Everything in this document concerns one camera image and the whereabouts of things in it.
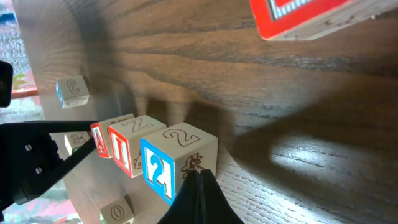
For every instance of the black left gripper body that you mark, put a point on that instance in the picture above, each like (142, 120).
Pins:
(6, 71)

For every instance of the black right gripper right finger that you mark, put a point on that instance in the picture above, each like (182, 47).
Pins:
(200, 201)

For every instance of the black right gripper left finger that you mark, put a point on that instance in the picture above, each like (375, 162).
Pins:
(30, 163)

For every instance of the blue number 2 block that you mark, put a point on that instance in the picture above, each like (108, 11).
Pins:
(170, 154)

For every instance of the red letter A block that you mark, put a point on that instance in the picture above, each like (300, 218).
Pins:
(100, 133)

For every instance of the red letter I block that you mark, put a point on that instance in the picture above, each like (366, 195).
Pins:
(125, 138)

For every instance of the green letter R block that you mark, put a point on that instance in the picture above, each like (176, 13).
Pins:
(74, 140)

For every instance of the blue letter P block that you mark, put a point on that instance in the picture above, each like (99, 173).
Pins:
(72, 91)

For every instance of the green letter J block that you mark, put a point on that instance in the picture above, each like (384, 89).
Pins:
(117, 212)

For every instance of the red letter E block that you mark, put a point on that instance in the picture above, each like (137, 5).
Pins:
(290, 20)

